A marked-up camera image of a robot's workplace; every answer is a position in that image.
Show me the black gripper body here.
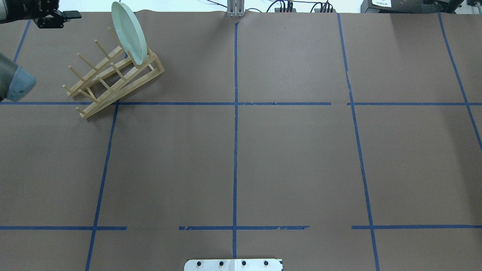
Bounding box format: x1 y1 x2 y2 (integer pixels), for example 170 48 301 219
33 0 67 29

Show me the pale green plate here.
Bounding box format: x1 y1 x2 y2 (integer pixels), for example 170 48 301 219
111 2 148 65

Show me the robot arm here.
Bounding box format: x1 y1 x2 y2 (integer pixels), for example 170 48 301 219
0 0 82 102

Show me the wooden dish rack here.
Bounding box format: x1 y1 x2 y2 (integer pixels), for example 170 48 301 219
62 27 165 119

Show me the grey aluminium post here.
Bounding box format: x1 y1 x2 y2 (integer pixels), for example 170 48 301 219
227 0 246 18

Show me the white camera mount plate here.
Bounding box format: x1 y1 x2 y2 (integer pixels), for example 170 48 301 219
184 259 284 271

